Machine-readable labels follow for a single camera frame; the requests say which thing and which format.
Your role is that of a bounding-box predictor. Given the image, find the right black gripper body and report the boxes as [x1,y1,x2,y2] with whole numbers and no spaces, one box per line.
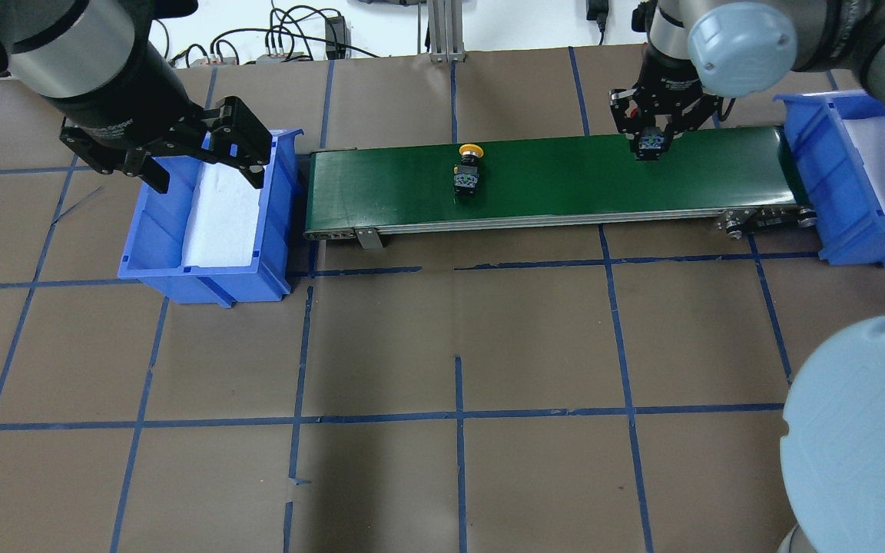
[610,46,724,135]

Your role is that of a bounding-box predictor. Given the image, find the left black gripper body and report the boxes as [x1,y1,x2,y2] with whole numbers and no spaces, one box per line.
[28,31,269,172]

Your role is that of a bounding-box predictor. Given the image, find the red push button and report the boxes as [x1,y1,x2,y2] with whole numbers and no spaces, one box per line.
[635,126,668,161]

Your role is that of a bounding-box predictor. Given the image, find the yellow push button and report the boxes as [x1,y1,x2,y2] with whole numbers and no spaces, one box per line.
[453,144,484,197]

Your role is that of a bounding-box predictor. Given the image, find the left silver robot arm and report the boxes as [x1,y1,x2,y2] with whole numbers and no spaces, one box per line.
[0,1,273,194]

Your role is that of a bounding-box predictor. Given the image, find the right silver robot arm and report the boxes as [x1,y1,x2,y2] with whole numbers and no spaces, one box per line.
[610,1,885,552]

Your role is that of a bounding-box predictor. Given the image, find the white foam pad left bin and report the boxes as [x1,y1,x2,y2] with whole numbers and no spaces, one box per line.
[181,164,261,267]

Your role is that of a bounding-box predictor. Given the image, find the green conveyor belt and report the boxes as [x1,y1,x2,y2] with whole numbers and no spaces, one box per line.
[304,127,814,247]

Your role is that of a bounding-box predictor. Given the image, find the left blue plastic bin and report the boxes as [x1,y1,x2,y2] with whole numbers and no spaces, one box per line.
[118,128,303,308]

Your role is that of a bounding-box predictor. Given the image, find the blue plastic bin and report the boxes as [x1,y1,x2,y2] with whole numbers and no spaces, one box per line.
[777,90,885,266]
[118,128,303,308]

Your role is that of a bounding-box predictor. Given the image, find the black power adapter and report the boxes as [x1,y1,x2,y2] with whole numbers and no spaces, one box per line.
[324,15,350,60]

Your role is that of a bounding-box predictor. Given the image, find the right blue plastic bin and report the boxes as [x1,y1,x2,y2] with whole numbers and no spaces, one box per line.
[777,90,885,266]

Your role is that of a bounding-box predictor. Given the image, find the aluminium frame post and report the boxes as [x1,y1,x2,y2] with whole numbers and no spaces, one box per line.
[427,0,466,63]

